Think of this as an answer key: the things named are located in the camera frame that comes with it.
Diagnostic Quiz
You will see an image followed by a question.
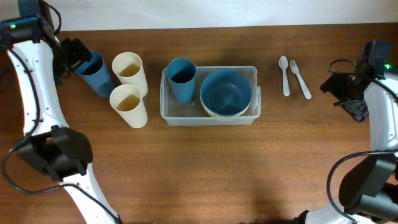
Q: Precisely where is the white plastic fork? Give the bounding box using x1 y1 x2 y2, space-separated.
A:
290 60 312 100

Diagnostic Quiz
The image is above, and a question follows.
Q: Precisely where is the blue bowl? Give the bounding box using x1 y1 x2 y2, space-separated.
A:
200 70 252 116

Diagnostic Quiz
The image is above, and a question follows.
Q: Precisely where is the cream cup back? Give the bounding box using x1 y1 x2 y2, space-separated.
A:
111 52 148 97

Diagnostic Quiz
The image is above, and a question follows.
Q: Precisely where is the cream cup front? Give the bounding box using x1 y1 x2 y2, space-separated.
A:
109 84 148 128

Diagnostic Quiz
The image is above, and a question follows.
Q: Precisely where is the cream bowl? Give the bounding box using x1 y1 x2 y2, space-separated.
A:
201 100 249 117

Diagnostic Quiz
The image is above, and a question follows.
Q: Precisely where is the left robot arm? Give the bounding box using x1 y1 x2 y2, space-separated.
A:
1 0 122 223

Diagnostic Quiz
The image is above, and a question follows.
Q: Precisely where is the white plastic spoon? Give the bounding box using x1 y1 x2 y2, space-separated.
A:
279 55 290 96

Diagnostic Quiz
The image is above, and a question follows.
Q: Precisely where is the blue cup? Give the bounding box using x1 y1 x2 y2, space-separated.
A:
167 57 197 103
75 50 116 98

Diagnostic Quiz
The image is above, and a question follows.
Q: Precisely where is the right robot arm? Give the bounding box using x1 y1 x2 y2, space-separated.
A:
292 40 397 224

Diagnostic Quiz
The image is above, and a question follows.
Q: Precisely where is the clear plastic container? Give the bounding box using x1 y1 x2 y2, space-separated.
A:
160 66 261 126

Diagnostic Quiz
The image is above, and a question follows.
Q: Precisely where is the cream cup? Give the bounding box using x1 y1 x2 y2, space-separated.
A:
111 52 148 97
109 84 148 128

